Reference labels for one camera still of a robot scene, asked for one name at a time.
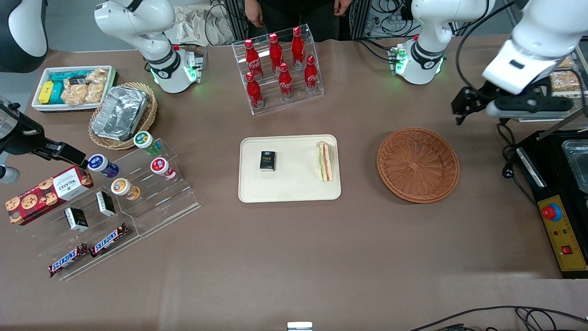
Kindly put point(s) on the white rectangular bin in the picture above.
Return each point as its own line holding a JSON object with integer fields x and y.
{"x": 41, "y": 73}

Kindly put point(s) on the yellow small box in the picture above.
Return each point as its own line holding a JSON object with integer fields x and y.
{"x": 46, "y": 92}

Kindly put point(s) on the red lid cup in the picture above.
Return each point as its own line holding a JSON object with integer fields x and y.
{"x": 161, "y": 166}

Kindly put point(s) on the small black white box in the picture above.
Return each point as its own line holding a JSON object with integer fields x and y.
{"x": 105, "y": 203}
{"x": 76, "y": 219}

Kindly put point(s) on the aluminium foil container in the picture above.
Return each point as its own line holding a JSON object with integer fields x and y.
{"x": 119, "y": 112}

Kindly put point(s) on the small tan wicker basket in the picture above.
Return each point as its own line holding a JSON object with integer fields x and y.
{"x": 149, "y": 115}

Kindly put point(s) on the large brown wicker basket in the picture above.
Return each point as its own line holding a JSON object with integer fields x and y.
{"x": 415, "y": 165}

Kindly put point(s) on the black machine yellow panel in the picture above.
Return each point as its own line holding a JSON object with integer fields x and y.
{"x": 546, "y": 170}

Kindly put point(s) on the person right hand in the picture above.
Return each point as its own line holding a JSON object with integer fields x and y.
{"x": 255, "y": 11}

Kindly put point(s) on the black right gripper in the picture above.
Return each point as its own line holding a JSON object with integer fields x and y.
{"x": 20, "y": 138}

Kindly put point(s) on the person in dark clothes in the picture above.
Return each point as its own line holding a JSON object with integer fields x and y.
{"x": 298, "y": 14}

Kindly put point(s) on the triangle sandwich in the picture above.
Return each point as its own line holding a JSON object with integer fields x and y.
{"x": 325, "y": 162}

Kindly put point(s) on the beige cloth bag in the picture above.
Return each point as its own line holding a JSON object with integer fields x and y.
{"x": 197, "y": 27}

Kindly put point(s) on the teal small box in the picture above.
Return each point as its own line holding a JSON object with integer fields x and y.
{"x": 57, "y": 94}

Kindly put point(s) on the person left hand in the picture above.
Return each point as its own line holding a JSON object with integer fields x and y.
{"x": 342, "y": 7}

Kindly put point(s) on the clear snack bag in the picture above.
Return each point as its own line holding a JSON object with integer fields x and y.
{"x": 567, "y": 82}
{"x": 566, "y": 63}

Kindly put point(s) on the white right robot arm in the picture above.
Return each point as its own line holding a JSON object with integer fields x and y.
{"x": 147, "y": 23}

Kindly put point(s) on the red Walkers cookie box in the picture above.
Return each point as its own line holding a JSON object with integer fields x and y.
{"x": 46, "y": 195}

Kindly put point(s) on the small black box gold print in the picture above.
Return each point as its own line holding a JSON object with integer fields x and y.
{"x": 267, "y": 161}

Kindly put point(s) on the blue lid cup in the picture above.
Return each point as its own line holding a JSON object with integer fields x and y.
{"x": 98, "y": 164}

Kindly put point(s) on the red emergency stop button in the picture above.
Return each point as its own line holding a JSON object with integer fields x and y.
{"x": 551, "y": 212}

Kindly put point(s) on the white small device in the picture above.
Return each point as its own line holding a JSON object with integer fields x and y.
{"x": 299, "y": 326}

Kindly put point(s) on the clear bag of crackers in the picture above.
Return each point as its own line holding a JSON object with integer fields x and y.
{"x": 98, "y": 76}
{"x": 95, "y": 92}
{"x": 73, "y": 94}

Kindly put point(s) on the teal long box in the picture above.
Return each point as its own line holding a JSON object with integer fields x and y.
{"x": 64, "y": 76}

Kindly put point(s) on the red cola bottle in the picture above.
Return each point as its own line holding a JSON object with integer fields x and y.
{"x": 252, "y": 59}
{"x": 311, "y": 76}
{"x": 275, "y": 53}
{"x": 298, "y": 46}
{"x": 285, "y": 82}
{"x": 254, "y": 92}

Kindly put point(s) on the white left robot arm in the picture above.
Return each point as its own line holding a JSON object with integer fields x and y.
{"x": 427, "y": 18}

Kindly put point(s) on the clear acrylic step stand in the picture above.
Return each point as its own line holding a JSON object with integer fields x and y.
{"x": 50, "y": 239}
{"x": 161, "y": 207}

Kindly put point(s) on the Snickers bar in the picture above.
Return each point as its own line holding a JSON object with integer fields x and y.
{"x": 68, "y": 259}
{"x": 109, "y": 240}

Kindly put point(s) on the clear acrylic bottle rack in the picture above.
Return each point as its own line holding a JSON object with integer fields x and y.
{"x": 294, "y": 99}

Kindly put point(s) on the orange lid cup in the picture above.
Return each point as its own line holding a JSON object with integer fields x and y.
{"x": 121, "y": 187}

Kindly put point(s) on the green lid cup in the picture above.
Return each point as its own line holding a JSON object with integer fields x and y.
{"x": 144, "y": 140}

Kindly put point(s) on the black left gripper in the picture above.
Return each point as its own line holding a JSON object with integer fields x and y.
{"x": 476, "y": 98}

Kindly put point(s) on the cream plastic tray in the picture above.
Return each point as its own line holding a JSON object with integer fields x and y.
{"x": 294, "y": 184}

